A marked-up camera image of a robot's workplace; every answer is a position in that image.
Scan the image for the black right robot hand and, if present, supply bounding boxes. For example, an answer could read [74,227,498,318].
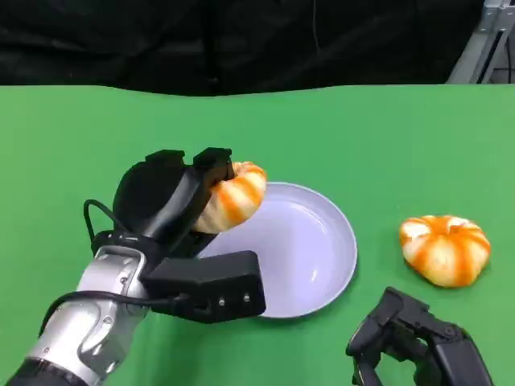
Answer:
[345,285,494,386]

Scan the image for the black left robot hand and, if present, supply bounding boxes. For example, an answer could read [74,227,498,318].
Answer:
[107,147,236,263]

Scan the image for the orange and white toy bread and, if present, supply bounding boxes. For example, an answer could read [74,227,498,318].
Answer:
[192,161,268,234]
[398,215,492,288]

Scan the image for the lilac plate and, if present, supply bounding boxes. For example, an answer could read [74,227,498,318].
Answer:
[196,182,358,320]

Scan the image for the black backdrop curtain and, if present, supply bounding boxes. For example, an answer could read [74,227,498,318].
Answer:
[0,0,490,97]

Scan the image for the green table cloth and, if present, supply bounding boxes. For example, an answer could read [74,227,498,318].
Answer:
[0,83,515,386]

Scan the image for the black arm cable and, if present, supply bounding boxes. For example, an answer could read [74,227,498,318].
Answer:
[83,199,122,253]
[38,289,192,337]

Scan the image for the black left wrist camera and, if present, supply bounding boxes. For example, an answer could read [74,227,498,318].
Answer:
[142,249,268,325]

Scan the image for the grey metal frame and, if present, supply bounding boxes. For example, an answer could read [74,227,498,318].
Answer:
[444,0,515,85]

